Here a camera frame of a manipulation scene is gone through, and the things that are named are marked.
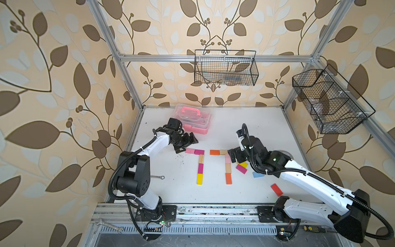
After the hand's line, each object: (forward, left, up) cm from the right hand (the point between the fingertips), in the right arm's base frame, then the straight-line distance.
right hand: (235, 149), depth 78 cm
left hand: (+9, +24, -6) cm, 26 cm away
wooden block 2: (-3, +3, -17) cm, 17 cm away
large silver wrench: (-31, +57, -16) cm, 67 cm away
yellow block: (-9, +19, -17) cm, 27 cm away
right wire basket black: (+11, -47, +17) cm, 52 cm away
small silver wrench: (-7, +41, -17) cm, 45 cm away
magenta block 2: (-2, +19, -17) cm, 25 cm away
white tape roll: (+4, -33, -14) cm, 36 cm away
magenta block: (+9, +20, -18) cm, 28 cm away
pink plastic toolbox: (+30, +22, -9) cm, 39 cm away
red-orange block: (-9, +3, -18) cm, 20 cm away
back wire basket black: (+49, +1, +17) cm, 52 cm away
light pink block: (+9, +25, -16) cm, 31 cm away
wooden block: (+3, +18, -17) cm, 25 cm away
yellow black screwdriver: (-34, -33, -15) cm, 49 cm away
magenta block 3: (-4, -5, -16) cm, 17 cm away
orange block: (+8, +10, -17) cm, 21 cm away
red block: (-16, -22, -17) cm, 32 cm away
